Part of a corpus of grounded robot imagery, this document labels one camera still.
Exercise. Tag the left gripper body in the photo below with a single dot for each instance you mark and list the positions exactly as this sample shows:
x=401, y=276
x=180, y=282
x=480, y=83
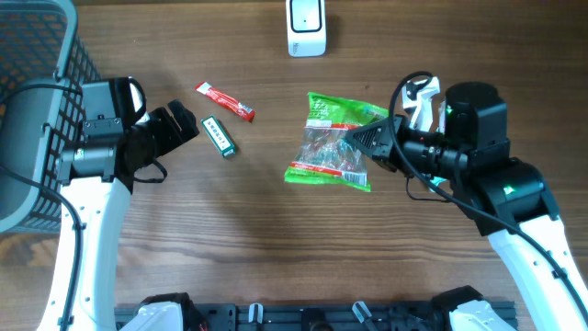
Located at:
x=161, y=134

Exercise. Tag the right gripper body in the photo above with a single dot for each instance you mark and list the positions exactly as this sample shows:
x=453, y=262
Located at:
x=401, y=159

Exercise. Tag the green snack bag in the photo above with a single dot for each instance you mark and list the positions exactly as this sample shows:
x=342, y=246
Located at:
x=325, y=157

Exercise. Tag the small green box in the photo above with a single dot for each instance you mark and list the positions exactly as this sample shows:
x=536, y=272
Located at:
x=218, y=136

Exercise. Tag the red snack packet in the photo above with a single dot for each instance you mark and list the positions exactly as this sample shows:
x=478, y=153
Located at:
x=222, y=99

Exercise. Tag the teal wet wipes packet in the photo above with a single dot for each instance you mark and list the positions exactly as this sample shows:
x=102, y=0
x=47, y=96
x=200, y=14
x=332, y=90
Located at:
x=437, y=181

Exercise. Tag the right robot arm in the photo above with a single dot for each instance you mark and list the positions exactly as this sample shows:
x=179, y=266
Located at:
x=468, y=162

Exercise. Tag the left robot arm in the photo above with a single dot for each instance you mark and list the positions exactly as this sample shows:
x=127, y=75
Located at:
x=96, y=172

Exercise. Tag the white barcode scanner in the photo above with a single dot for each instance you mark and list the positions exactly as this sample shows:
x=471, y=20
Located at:
x=306, y=28

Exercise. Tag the grey plastic shopping basket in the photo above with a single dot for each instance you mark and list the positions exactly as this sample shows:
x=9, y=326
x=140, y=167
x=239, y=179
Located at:
x=43, y=66

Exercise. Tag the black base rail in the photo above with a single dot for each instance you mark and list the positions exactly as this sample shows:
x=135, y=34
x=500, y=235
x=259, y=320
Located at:
x=411, y=315

